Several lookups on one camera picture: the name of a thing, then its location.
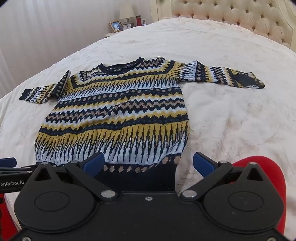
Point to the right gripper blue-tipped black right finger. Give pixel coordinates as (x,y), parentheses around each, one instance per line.
(212,173)

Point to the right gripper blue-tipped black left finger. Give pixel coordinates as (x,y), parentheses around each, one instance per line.
(84,173)

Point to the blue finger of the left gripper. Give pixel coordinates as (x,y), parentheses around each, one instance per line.
(8,162)

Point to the navy yellow patterned knit sweater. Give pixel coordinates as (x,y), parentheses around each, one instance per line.
(132,113)

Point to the white embroidered bedspread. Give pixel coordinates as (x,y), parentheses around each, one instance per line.
(226,123)

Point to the white sheer curtain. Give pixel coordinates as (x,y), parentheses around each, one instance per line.
(37,34)

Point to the small white nightstand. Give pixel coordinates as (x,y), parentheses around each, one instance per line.
(109,35)

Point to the small desk clock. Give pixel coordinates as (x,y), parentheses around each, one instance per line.
(127,26)

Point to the red bottle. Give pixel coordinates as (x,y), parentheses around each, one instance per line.
(139,20)

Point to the white table lamp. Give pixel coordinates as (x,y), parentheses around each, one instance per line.
(126,12)

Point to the cream tufted headboard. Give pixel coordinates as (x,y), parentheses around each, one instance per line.
(260,17)

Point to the gold picture frame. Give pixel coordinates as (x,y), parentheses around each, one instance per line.
(116,26)

